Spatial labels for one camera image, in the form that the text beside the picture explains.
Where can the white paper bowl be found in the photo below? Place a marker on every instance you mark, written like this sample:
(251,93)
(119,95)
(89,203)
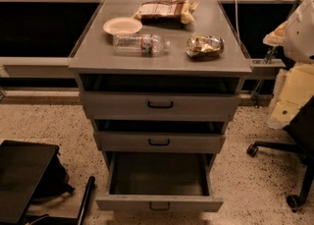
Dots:
(122,26)

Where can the grey bottom drawer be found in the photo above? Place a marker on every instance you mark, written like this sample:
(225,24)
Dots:
(159,182)

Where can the grey metal drawer cabinet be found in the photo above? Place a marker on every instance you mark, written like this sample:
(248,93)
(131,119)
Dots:
(96,54)

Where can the brown snack bag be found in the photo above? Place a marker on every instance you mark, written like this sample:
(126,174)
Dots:
(175,10)

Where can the black bag on floor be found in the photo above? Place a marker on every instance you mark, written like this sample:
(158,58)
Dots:
(54,182)

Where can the clear plastic water bottle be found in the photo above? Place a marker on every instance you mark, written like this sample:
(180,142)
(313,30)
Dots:
(146,44)

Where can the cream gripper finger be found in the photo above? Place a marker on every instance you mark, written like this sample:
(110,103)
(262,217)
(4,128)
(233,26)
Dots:
(277,36)

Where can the grey middle drawer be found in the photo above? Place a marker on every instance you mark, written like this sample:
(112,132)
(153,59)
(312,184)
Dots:
(159,136)

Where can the grey drawer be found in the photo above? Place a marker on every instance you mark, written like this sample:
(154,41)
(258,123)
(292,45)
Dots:
(158,97)
(159,136)
(159,182)

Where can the grey top drawer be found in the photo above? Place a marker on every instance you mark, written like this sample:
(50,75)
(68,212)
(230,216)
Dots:
(158,97)

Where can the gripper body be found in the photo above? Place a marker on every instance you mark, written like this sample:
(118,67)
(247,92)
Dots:
(300,37)

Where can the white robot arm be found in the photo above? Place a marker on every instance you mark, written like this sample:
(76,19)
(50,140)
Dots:
(295,87)

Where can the black tube on floor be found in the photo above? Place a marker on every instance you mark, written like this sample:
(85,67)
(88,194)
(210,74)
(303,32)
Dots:
(85,200)

